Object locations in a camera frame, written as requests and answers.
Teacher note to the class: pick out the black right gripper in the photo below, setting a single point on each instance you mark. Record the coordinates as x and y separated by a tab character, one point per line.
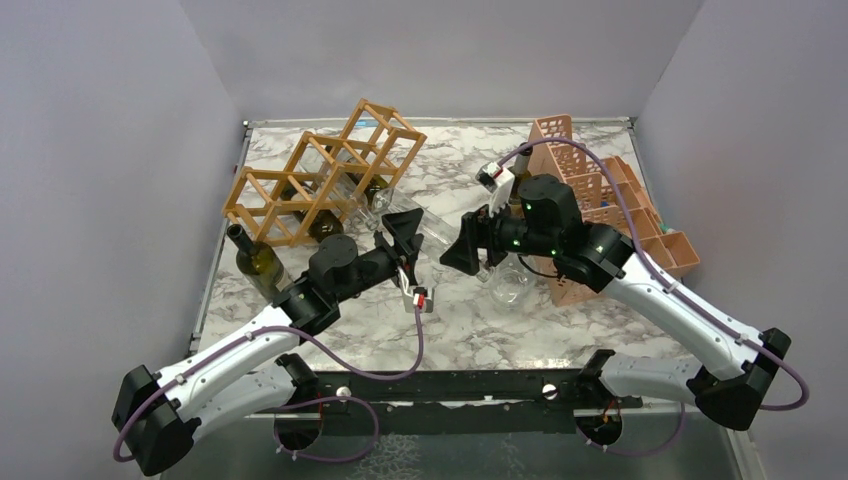
405	253

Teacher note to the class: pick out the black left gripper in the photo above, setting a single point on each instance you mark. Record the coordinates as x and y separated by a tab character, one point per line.
501	248

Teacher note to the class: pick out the clear glass jug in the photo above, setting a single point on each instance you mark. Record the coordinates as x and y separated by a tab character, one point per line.
511	283

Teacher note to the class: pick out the wooden wine rack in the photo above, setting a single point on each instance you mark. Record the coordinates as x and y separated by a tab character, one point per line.
386	146

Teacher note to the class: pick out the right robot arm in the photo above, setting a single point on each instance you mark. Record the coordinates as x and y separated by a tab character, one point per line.
731	367

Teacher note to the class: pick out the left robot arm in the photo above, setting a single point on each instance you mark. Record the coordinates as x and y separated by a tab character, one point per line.
161	415

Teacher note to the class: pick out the green wine bottle silver neck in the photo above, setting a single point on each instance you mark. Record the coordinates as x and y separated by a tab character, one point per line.
519	169

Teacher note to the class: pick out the pink plastic organizer rack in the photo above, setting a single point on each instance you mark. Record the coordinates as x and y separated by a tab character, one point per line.
603	200

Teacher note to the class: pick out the dark wine bottle at left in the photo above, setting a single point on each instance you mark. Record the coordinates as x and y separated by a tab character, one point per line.
259	263

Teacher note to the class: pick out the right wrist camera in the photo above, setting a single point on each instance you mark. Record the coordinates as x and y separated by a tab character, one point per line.
417	298

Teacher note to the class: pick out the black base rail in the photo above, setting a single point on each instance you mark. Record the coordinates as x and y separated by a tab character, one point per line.
305	402

